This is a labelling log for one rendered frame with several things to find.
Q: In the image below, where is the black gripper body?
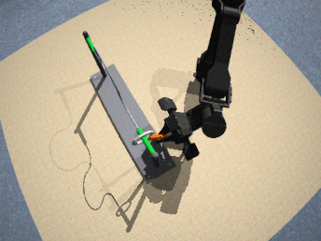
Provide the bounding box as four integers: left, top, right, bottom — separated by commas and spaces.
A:
158, 97, 202, 161

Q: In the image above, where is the orange handle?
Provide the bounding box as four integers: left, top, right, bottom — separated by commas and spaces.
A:
133, 131, 167, 145

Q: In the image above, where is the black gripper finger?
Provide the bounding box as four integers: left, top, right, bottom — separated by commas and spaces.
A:
158, 119, 170, 135
155, 135, 183, 145

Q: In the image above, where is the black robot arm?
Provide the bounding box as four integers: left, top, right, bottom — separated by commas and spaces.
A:
166, 0, 245, 140

